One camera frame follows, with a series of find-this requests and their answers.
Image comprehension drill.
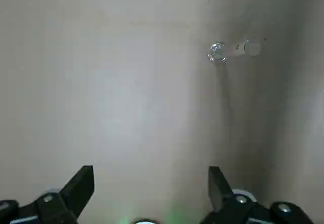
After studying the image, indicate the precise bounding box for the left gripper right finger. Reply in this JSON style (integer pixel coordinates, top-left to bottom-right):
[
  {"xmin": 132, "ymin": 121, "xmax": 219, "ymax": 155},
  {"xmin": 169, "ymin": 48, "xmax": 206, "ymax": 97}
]
[{"xmin": 201, "ymin": 166, "xmax": 315, "ymax": 224}]

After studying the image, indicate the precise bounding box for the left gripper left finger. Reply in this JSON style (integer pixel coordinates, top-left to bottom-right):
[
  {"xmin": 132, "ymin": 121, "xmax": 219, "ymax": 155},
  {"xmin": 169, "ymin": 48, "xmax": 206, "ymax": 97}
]
[{"xmin": 0, "ymin": 165, "xmax": 95, "ymax": 224}]

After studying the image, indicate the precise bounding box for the clear glass graduated cylinder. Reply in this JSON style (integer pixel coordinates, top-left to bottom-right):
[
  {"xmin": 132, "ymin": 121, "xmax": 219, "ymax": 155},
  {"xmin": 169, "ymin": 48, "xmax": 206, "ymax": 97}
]
[{"xmin": 207, "ymin": 38, "xmax": 263, "ymax": 64}]

